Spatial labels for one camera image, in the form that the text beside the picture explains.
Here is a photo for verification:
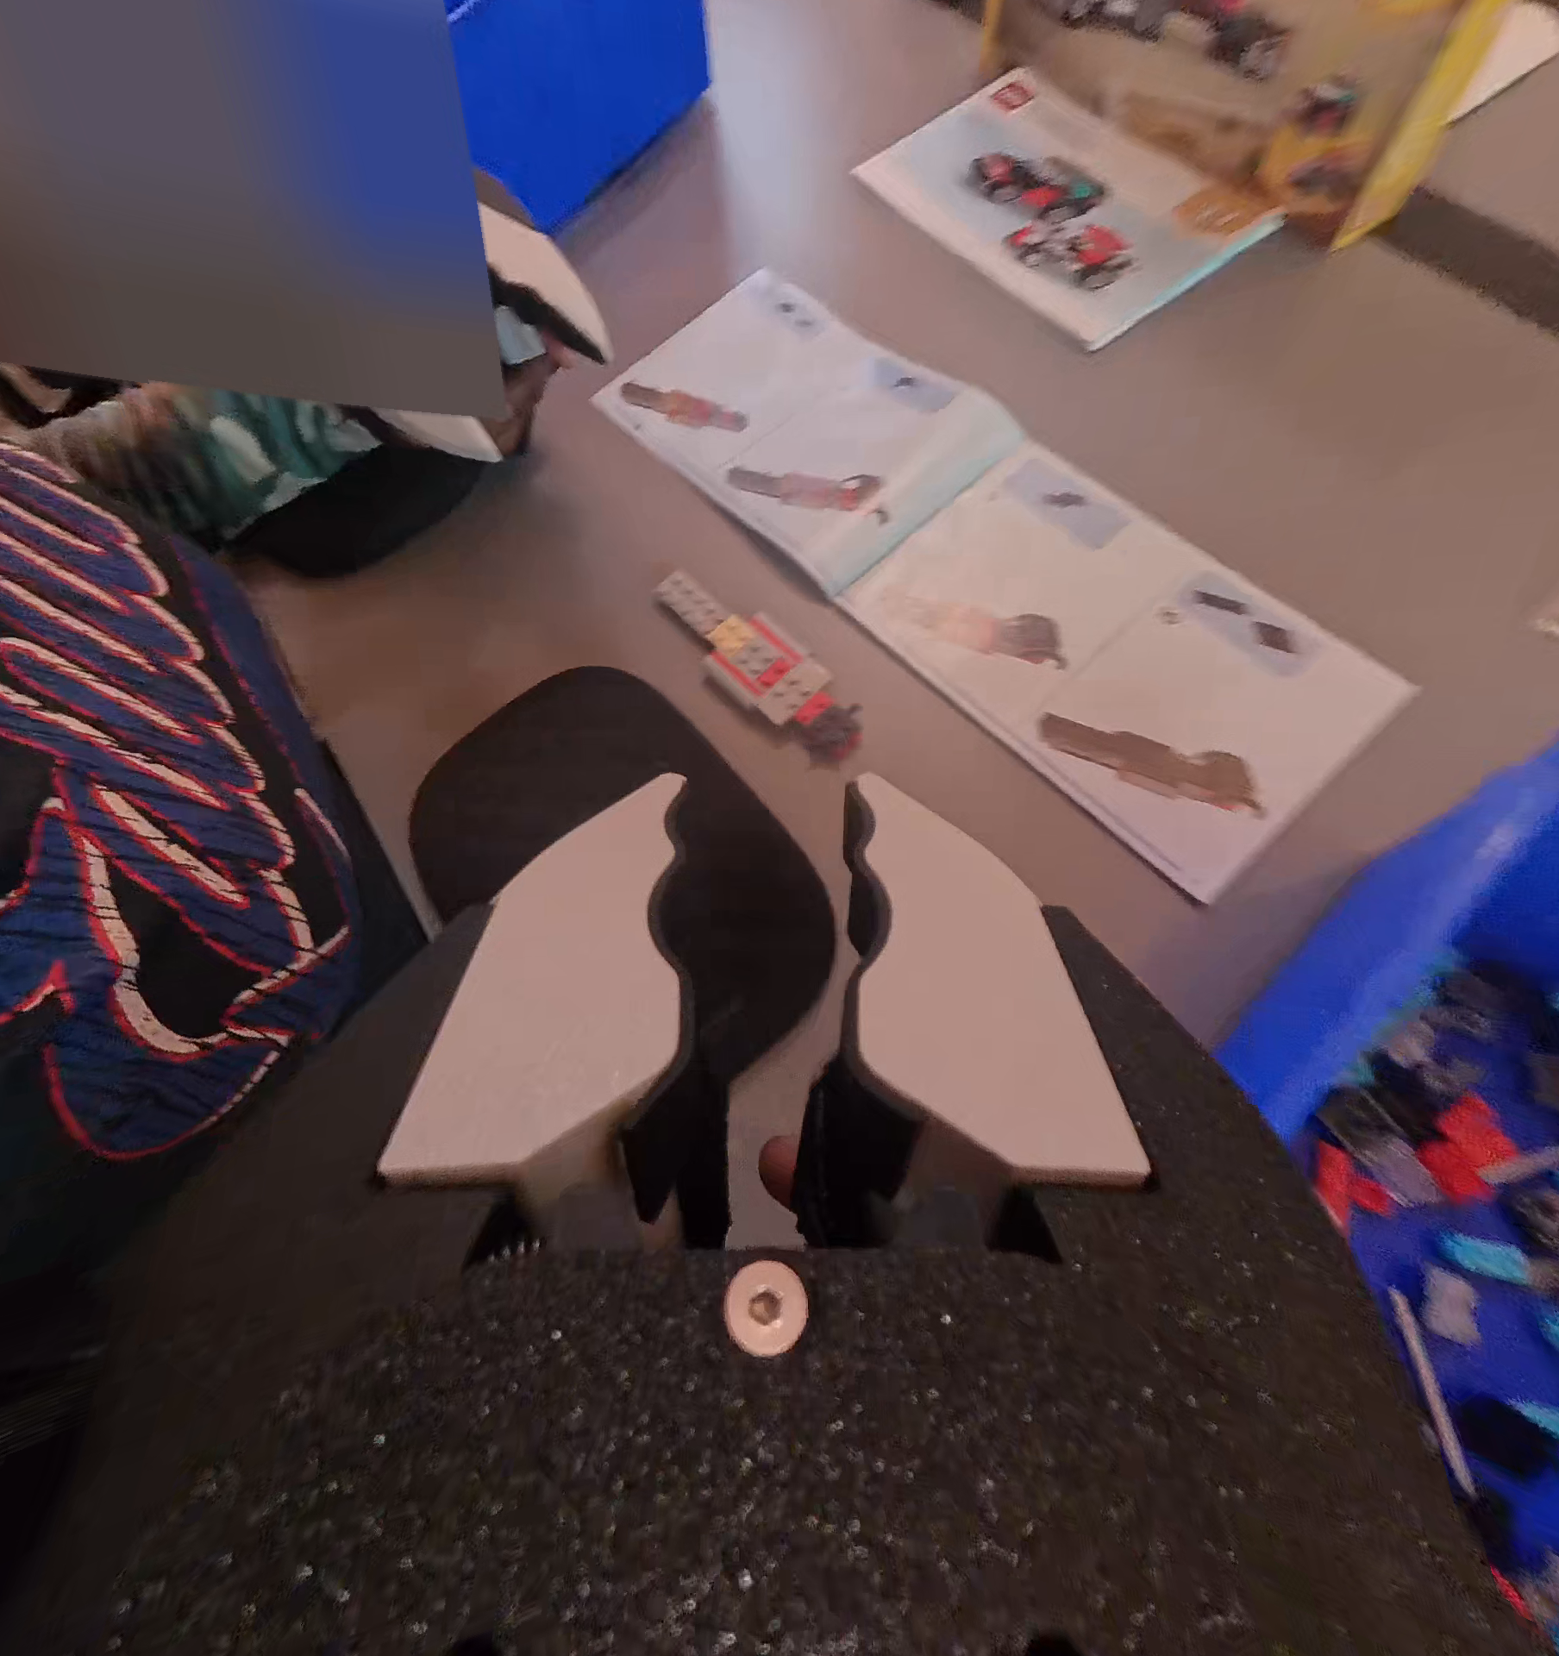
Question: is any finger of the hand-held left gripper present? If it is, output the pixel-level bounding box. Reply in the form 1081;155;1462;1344
477;200;616;368

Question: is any grey and red lego build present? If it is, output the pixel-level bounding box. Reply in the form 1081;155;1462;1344
652;568;865;765

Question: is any person's left forearm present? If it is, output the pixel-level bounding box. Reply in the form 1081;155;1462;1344
0;355;503;551

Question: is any yellow lego set box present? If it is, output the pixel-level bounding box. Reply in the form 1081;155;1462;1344
980;0;1511;252

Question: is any person's printed black shirt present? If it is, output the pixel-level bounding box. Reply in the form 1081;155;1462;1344
0;425;433;1463

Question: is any closed instruction booklet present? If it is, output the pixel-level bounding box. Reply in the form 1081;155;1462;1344
850;68;1286;354

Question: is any pile of loose lego bricks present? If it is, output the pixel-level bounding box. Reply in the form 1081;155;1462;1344
1296;958;1559;1656

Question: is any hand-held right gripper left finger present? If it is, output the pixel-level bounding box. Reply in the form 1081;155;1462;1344
376;770;737;1257

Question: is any blue plastic bin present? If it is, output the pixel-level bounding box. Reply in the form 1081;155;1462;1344
447;0;711;237
1213;697;1559;1656

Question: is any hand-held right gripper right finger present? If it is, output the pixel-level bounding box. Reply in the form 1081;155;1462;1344
796;770;1155;1255

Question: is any white paper sheet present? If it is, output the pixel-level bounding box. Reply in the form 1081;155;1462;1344
1445;0;1559;124

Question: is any open instruction booklet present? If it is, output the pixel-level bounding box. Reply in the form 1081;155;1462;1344
592;268;1421;908

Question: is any person's left hand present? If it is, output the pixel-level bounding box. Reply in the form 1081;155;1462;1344
491;352;563;457

